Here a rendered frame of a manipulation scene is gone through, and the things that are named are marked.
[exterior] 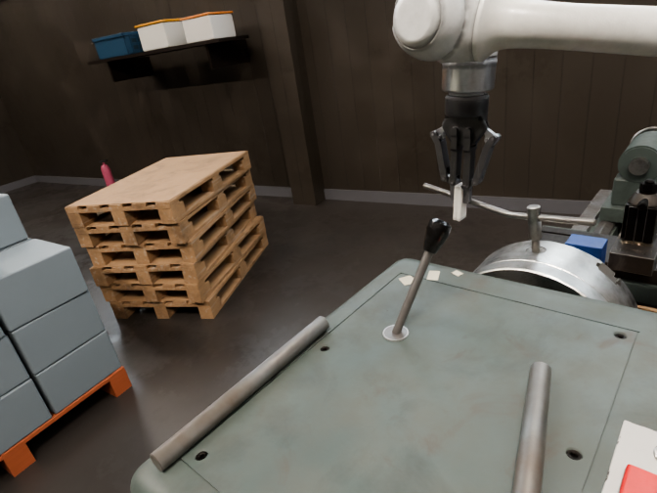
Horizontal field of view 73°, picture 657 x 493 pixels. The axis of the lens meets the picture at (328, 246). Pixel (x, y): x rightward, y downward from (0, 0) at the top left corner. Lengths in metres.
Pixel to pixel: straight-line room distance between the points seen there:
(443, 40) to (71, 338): 2.34
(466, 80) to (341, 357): 0.50
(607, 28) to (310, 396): 0.58
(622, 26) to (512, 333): 0.40
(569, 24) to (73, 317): 2.41
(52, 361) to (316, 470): 2.22
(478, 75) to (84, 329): 2.29
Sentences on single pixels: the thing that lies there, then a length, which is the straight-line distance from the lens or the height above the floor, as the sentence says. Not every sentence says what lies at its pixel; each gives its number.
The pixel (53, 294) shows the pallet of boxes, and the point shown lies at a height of 0.71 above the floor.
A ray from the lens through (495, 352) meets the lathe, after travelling 0.61.
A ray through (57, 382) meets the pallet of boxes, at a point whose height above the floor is 0.29.
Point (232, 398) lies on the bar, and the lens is 0.57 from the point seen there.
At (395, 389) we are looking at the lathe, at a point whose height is 1.26.
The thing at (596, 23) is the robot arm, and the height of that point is 1.61.
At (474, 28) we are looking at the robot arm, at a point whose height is 1.62.
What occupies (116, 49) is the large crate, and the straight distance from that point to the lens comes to 5.74.
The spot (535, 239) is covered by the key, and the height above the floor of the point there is 1.26.
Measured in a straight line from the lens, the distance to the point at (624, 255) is 1.40.
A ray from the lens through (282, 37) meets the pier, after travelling 4.69.
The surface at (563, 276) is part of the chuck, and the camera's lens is 0.84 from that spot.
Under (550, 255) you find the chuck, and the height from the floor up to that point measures 1.24.
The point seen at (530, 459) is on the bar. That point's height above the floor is 1.28.
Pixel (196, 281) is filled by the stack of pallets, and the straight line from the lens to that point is 3.10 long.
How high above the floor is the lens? 1.64
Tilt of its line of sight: 25 degrees down
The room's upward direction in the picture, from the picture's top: 9 degrees counter-clockwise
